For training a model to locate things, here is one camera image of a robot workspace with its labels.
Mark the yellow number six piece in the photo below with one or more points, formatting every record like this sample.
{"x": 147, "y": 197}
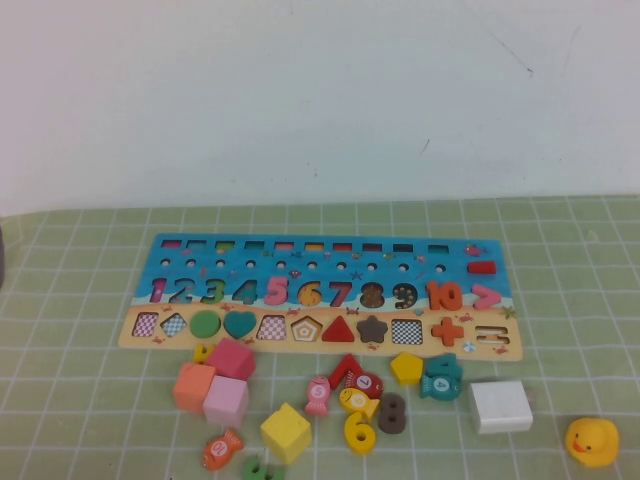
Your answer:
{"x": 352, "y": 425}

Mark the pink number five piece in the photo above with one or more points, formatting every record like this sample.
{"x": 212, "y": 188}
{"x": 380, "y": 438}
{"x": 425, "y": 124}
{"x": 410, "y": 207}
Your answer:
{"x": 273, "y": 283}

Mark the red triangle piece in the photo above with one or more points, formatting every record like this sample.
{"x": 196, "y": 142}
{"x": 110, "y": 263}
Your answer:
{"x": 339, "y": 332}

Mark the brown star piece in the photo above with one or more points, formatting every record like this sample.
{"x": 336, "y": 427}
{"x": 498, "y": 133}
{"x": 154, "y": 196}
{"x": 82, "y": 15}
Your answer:
{"x": 372, "y": 329}

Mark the colourful number shape puzzle board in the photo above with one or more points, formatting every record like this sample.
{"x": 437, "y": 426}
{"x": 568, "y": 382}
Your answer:
{"x": 320, "y": 350}

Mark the teal heart piece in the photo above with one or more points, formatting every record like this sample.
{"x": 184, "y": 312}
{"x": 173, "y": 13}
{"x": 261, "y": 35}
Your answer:
{"x": 240, "y": 322}

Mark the green number three piece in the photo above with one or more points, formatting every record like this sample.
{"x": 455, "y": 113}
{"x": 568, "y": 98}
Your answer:
{"x": 219, "y": 296}

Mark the orange number ten piece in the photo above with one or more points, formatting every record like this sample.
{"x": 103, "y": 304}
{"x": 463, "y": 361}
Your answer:
{"x": 434, "y": 295}

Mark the red number seven piece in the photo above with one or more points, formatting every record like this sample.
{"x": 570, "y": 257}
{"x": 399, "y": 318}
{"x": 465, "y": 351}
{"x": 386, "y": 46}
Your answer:
{"x": 345, "y": 370}

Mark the green circle piece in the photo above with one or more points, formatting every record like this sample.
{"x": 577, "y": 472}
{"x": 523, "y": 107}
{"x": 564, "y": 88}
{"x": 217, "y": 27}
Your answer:
{"x": 205, "y": 324}

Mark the yellow pentagon piece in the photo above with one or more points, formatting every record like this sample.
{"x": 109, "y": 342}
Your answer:
{"x": 406, "y": 367}

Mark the orange plus sign piece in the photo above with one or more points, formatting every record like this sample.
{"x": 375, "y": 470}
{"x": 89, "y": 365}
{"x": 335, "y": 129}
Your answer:
{"x": 447, "y": 331}

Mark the small yellow number piece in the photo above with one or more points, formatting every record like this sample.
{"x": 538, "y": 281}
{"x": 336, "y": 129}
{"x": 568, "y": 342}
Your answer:
{"x": 201, "y": 354}

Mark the teal number four piece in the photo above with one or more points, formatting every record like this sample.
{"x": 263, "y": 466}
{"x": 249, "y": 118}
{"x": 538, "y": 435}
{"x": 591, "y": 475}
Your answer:
{"x": 450, "y": 361}

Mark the pink greater-than sign piece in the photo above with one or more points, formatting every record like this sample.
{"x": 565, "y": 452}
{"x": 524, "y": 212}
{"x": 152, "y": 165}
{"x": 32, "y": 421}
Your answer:
{"x": 492, "y": 296}

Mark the brown number eight piece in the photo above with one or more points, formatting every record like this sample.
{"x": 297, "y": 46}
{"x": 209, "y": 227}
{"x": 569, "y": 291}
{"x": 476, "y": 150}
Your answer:
{"x": 391, "y": 414}

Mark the magenta wooden cube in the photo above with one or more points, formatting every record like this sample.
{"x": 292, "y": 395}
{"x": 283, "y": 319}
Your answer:
{"x": 232, "y": 357}

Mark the red fish numbered seven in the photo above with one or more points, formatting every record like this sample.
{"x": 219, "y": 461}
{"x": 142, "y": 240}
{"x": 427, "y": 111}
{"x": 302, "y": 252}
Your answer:
{"x": 367, "y": 382}

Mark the pink fish numbered five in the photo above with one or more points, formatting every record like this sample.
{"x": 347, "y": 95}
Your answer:
{"x": 317, "y": 395}

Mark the red rectangular block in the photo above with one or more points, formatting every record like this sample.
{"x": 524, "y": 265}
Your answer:
{"x": 481, "y": 267}

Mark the yellow fish numbered six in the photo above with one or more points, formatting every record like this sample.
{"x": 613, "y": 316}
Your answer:
{"x": 357, "y": 400}

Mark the light pink wooden cube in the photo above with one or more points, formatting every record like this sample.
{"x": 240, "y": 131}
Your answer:
{"x": 225, "y": 400}

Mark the teal fish numbered four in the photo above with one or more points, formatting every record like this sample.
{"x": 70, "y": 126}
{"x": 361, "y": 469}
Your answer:
{"x": 440, "y": 386}

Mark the yellow wooden cube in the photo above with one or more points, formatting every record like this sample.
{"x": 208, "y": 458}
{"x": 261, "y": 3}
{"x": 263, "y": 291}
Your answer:
{"x": 285, "y": 430}

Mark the orange wooden cube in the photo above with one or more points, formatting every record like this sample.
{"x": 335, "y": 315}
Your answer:
{"x": 192, "y": 387}

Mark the orange fish numbered ten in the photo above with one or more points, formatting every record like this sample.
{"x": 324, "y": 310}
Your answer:
{"x": 220, "y": 449}

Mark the white rectangular block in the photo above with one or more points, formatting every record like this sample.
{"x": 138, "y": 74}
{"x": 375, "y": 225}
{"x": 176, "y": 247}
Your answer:
{"x": 500, "y": 407}

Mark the green checked tablecloth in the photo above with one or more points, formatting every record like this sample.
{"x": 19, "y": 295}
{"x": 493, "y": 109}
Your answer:
{"x": 575, "y": 300}

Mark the yellow rubber duck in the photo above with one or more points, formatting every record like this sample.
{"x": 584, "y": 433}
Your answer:
{"x": 592, "y": 442}

